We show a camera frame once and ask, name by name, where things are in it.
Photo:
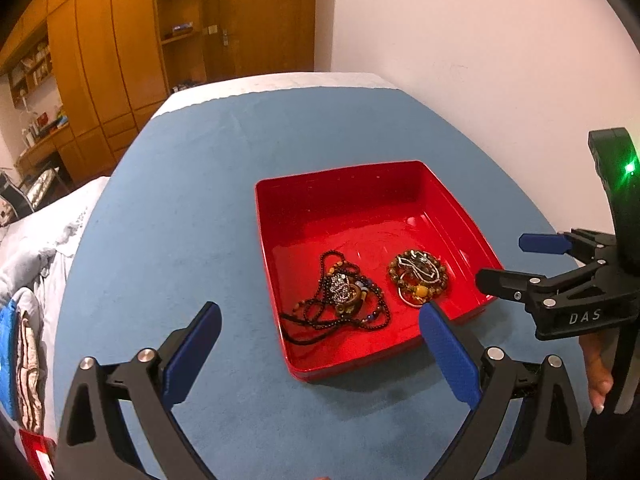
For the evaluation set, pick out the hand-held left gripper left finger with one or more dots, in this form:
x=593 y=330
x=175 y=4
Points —
x=192 y=355

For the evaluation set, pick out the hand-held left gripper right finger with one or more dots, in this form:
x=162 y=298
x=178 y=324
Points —
x=450 y=355

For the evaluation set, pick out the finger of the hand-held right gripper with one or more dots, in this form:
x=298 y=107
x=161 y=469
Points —
x=500 y=281
x=542 y=243

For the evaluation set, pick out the silver bangle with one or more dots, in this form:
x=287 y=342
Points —
x=410 y=302

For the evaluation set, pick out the red tin box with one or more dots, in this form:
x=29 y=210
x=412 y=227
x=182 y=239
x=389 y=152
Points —
x=350 y=210

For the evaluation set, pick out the person's right hand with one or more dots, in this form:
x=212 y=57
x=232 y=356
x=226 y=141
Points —
x=597 y=370

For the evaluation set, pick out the blue cloth cover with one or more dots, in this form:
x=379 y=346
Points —
x=175 y=210

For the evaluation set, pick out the beige patterned cloth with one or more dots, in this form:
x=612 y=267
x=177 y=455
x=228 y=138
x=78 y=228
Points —
x=30 y=360

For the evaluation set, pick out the bright blue cloth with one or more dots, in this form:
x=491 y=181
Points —
x=7 y=350

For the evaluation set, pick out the grey bedding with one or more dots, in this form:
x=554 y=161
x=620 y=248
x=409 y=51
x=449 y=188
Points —
x=30 y=260

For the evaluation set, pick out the patterned cushion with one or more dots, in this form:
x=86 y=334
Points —
x=42 y=185

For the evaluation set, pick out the black office chair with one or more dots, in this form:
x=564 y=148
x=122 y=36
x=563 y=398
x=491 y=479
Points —
x=15 y=200

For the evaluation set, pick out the wooden desk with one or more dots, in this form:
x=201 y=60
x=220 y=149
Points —
x=45 y=142

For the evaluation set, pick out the white mattress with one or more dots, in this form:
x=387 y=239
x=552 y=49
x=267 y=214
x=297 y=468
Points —
x=300 y=80

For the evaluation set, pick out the wooden wardrobe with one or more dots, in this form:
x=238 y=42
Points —
x=100 y=60

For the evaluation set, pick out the wooden door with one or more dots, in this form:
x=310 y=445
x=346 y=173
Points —
x=265 y=15

